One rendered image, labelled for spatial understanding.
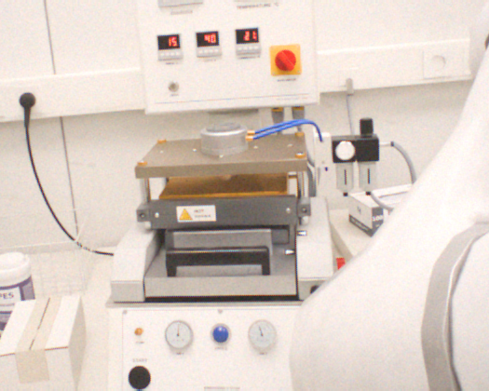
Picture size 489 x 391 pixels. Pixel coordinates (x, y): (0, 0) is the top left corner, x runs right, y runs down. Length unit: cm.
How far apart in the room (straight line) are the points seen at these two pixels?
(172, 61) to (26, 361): 57
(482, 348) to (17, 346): 91
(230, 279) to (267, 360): 12
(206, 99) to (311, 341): 87
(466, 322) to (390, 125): 141
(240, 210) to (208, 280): 12
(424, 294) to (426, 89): 141
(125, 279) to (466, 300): 72
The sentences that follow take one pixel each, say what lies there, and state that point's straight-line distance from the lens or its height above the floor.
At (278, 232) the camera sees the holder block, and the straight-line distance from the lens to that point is 98.
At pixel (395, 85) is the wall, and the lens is 158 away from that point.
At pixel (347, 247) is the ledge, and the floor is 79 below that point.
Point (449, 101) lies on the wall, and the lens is 169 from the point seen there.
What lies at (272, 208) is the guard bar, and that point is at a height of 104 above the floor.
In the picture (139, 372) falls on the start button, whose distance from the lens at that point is 94.
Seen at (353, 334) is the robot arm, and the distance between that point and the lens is 29.
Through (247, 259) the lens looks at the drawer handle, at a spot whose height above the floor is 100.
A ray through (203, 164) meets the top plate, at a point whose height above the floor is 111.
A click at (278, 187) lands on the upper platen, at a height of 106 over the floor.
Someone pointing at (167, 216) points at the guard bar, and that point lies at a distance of 97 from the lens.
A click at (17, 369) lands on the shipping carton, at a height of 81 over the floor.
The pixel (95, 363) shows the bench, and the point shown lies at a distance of 116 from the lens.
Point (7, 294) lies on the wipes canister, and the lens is 126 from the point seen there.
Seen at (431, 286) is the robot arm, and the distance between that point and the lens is 27.
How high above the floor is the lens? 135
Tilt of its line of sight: 14 degrees down
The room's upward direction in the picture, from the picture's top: 5 degrees counter-clockwise
